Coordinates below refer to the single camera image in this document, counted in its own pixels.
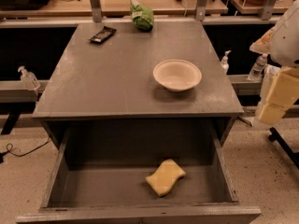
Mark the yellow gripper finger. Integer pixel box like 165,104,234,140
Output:
266,67,299,108
257,104,286,125

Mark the yellow sponge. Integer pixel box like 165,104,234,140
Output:
146,159,186,197

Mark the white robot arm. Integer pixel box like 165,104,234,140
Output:
249,0,299,126

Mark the grey cabinet counter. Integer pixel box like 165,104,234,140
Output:
34,21,242,150

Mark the open grey top drawer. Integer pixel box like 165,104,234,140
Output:
17,128,261,224

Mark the white paper packet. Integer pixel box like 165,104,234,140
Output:
263,64,280,84

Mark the clear plastic water bottle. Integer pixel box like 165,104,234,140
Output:
248,53,267,81

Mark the white paper bowl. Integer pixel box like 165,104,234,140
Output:
153,59,202,92

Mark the green chip bag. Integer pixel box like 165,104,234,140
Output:
130,0,154,32

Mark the wooden back table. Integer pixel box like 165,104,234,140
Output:
0,0,229,18

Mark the clear sanitizer pump bottle left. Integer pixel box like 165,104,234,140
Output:
18,66,40,91

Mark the black cable on floor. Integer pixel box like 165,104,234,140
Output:
0,135,52,164

